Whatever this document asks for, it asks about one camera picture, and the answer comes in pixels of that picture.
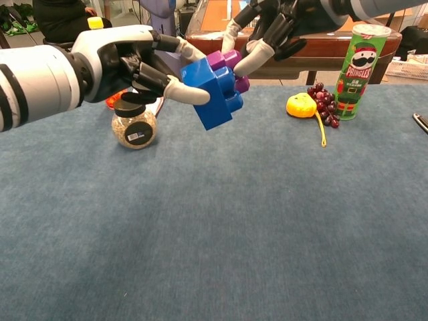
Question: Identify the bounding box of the dark red grape bunch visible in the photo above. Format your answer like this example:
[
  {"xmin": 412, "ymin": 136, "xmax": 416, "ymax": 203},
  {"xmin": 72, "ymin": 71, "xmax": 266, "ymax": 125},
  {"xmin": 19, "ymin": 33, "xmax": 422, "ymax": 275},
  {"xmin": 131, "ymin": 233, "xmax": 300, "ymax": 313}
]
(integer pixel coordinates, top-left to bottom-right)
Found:
[{"xmin": 306, "ymin": 82, "xmax": 340, "ymax": 129}]

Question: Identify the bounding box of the yellow toy with strap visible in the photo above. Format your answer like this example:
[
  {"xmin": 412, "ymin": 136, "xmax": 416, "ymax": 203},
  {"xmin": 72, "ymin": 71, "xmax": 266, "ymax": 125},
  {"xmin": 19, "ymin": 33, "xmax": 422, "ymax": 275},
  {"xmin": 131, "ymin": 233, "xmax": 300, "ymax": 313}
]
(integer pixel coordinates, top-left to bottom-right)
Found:
[{"xmin": 286, "ymin": 94, "xmax": 328, "ymax": 148}]

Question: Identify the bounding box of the blue grey machine pedestal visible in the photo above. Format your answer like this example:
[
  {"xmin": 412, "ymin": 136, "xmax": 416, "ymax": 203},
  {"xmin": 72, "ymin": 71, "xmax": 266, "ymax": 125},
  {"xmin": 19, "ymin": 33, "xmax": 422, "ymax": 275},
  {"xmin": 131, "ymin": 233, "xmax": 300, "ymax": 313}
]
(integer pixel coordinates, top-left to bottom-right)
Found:
[{"xmin": 139, "ymin": 0, "xmax": 185, "ymax": 85}]

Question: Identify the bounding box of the metal spoon black handle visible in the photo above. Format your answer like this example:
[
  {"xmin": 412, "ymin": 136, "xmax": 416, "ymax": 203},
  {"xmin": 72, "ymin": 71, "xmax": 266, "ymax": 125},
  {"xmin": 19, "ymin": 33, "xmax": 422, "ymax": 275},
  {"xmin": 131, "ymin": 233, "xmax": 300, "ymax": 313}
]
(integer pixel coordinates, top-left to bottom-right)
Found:
[{"xmin": 413, "ymin": 112, "xmax": 428, "ymax": 134}]

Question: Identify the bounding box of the cardboard box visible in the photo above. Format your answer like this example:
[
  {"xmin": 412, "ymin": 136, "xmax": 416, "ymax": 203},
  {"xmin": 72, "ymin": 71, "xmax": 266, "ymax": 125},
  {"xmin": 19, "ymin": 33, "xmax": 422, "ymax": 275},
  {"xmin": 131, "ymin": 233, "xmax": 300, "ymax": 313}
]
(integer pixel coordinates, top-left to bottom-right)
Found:
[{"xmin": 377, "ymin": 9, "xmax": 414, "ymax": 33}]

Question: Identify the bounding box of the seated person in black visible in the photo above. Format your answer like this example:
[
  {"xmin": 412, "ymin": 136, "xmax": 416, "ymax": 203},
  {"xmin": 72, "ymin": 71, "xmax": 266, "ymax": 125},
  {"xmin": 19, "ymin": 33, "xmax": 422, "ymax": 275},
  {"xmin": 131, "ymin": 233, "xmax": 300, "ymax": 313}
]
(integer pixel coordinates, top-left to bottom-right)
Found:
[{"xmin": 32, "ymin": 0, "xmax": 114, "ymax": 44}]

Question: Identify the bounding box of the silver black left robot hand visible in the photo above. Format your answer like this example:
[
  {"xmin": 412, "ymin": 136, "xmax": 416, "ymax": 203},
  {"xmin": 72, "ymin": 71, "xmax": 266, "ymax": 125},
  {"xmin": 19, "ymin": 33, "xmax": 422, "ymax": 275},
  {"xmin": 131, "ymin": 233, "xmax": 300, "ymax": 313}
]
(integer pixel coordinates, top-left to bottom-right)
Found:
[{"xmin": 72, "ymin": 25, "xmax": 211, "ymax": 106}]

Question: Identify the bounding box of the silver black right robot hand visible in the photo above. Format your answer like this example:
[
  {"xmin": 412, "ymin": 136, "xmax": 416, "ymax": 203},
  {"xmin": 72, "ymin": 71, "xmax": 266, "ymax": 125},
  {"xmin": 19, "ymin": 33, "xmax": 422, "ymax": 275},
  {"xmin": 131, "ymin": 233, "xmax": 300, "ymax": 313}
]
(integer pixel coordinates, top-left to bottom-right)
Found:
[{"xmin": 222, "ymin": 0, "xmax": 322, "ymax": 75}]

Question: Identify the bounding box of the green Pringles can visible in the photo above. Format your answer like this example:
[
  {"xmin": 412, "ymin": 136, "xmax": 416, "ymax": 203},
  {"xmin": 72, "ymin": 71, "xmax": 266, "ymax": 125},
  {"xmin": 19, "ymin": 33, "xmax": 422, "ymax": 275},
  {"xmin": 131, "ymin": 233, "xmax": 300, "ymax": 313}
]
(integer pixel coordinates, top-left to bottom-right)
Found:
[{"xmin": 335, "ymin": 23, "xmax": 393, "ymax": 121}]

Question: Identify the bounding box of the white plastic basket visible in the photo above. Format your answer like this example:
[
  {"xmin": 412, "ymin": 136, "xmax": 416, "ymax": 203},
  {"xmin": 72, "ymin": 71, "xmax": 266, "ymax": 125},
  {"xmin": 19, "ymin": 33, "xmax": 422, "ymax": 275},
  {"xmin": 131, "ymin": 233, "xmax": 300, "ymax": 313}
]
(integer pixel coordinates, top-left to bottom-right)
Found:
[{"xmin": 386, "ymin": 55, "xmax": 428, "ymax": 81}]

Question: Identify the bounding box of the blue building block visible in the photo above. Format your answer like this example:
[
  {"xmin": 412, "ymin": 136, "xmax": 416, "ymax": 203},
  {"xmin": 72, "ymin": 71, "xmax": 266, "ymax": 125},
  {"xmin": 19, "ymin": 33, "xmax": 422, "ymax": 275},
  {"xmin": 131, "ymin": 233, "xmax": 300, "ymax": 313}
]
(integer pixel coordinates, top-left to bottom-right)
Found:
[{"xmin": 179, "ymin": 57, "xmax": 245, "ymax": 131}]

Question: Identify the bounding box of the brown mahjong table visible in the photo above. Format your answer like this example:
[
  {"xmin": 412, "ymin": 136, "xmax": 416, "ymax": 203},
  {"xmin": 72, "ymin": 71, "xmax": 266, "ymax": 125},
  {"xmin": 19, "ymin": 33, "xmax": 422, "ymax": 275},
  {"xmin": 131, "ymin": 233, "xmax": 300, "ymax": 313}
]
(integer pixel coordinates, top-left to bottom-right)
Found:
[{"xmin": 183, "ymin": 0, "xmax": 403, "ymax": 86}]

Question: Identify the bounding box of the blue felt table cover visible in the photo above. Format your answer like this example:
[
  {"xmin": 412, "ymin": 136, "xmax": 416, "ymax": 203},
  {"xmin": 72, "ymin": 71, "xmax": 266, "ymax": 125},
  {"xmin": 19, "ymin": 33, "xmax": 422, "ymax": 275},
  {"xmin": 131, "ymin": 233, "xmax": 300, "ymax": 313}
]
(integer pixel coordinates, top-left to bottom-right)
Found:
[{"xmin": 0, "ymin": 85, "xmax": 428, "ymax": 321}]

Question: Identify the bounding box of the round glass jar black lid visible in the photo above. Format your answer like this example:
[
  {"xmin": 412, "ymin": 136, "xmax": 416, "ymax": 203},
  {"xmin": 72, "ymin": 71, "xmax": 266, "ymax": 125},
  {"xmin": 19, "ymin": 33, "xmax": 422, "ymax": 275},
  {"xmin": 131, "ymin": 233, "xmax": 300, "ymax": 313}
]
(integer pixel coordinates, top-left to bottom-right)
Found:
[{"xmin": 111, "ymin": 92, "xmax": 158, "ymax": 150}]

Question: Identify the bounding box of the orange drink bottle yellow cap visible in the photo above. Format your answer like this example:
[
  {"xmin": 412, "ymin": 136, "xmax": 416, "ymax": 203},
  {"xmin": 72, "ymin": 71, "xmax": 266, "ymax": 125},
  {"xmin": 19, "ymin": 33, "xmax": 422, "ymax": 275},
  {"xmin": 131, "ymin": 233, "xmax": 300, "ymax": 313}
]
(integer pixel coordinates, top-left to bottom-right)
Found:
[{"xmin": 87, "ymin": 16, "xmax": 130, "ymax": 108}]

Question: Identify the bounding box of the purple building block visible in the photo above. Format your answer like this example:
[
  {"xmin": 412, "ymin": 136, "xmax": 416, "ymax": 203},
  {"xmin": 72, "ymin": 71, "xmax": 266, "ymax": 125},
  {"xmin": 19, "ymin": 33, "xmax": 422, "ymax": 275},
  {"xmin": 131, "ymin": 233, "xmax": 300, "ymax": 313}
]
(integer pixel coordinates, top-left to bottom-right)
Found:
[{"xmin": 206, "ymin": 49, "xmax": 251, "ymax": 95}]

